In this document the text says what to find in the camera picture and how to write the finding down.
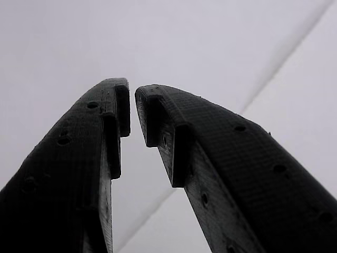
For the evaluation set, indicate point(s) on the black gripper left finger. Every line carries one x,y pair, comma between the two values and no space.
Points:
65,171

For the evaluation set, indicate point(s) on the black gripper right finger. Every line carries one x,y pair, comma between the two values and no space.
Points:
250,184

